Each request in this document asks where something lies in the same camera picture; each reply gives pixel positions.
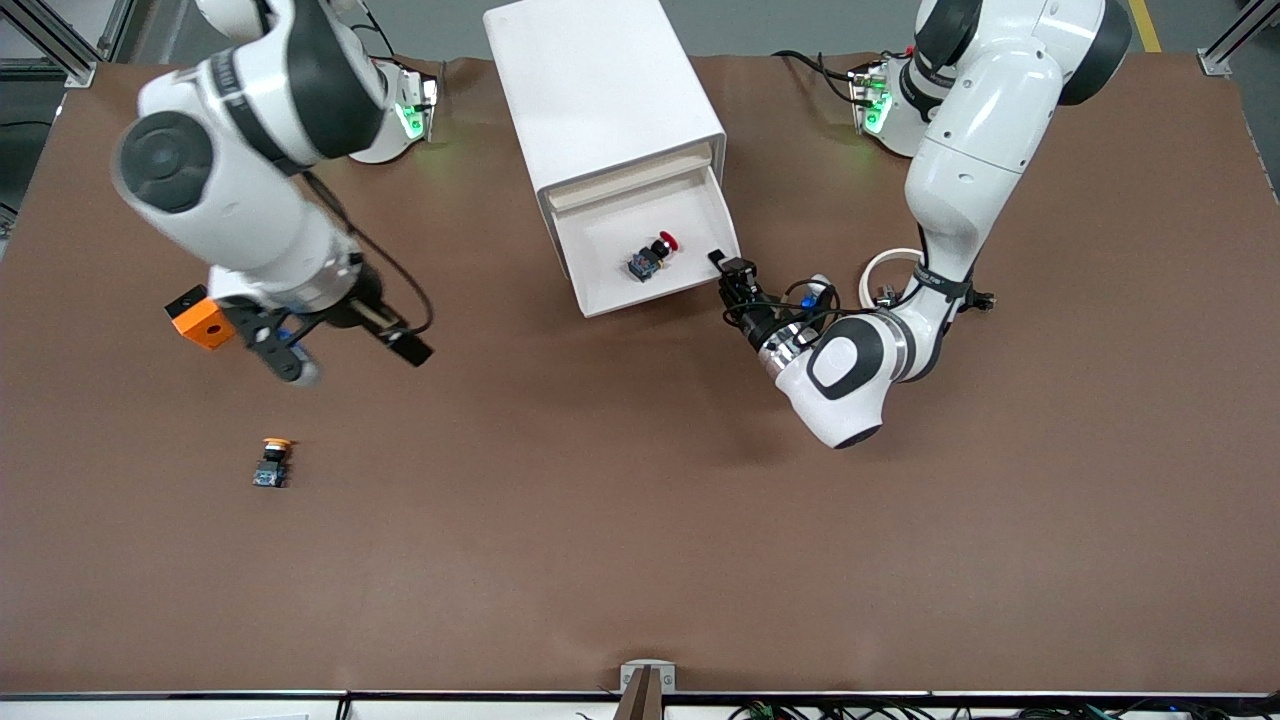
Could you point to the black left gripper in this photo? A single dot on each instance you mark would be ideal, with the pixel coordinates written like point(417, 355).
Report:
point(754, 319)

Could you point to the grey metal bracket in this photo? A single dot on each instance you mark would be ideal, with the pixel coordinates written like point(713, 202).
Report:
point(668, 680)

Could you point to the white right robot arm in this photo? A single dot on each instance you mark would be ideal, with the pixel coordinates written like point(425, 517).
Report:
point(230, 200)

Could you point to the red push button switch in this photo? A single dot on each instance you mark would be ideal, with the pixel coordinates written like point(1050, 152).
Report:
point(652, 258)

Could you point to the white table edge rail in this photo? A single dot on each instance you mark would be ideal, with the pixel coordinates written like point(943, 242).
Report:
point(150, 712)

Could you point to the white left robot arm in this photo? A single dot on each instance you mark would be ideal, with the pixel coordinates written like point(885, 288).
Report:
point(970, 170)

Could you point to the orange black button box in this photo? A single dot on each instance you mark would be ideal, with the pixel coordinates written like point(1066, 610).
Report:
point(205, 328)

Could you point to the aluminium frame post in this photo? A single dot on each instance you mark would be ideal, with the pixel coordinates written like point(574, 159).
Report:
point(55, 40)
point(1235, 40)

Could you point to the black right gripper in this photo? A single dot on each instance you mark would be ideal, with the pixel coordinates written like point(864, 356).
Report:
point(364, 305)

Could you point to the brown table mat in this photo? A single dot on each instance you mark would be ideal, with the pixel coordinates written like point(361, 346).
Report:
point(600, 500)

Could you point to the yellow push button switch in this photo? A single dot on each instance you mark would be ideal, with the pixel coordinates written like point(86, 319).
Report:
point(272, 465)

